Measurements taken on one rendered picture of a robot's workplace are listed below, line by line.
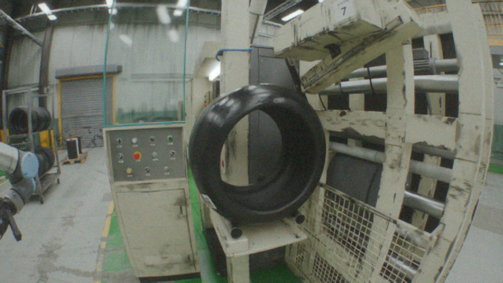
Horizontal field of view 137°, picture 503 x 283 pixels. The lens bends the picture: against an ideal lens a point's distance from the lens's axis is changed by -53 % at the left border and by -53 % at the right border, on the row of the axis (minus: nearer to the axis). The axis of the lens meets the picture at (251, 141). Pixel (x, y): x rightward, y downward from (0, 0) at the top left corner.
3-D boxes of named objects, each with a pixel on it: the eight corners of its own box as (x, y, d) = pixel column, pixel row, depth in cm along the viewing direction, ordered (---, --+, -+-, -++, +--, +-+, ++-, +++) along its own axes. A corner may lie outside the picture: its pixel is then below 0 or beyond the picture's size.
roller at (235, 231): (213, 202, 105) (213, 194, 104) (222, 201, 106) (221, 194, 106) (231, 240, 72) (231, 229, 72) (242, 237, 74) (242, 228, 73)
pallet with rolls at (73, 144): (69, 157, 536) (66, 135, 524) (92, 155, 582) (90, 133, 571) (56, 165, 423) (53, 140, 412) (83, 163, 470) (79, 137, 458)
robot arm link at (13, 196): (23, 211, 45) (23, 197, 43) (18, 219, 41) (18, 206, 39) (8, 199, 41) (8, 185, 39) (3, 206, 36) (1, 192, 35)
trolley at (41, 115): (41, 183, 292) (32, 95, 263) (65, 181, 326) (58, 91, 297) (13, 206, 174) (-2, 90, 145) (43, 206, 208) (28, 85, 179)
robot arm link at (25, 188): (19, 170, 49) (28, 189, 54) (4, 187, 38) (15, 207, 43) (31, 169, 51) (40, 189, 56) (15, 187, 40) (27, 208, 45)
